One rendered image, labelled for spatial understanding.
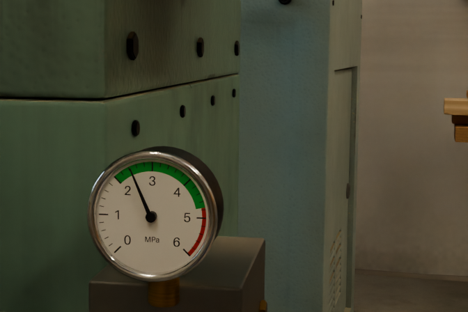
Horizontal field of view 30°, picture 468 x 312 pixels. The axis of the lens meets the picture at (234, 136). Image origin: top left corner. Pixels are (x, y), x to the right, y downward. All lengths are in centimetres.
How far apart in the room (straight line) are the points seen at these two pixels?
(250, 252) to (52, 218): 12
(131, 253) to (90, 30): 13
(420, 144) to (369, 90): 24
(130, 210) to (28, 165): 10
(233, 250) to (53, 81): 14
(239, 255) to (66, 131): 12
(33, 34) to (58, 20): 2
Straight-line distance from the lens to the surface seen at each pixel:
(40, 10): 49
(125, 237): 42
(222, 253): 52
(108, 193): 42
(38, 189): 50
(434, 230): 294
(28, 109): 49
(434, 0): 289
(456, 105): 240
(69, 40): 48
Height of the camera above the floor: 74
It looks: 6 degrees down
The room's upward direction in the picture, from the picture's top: 1 degrees clockwise
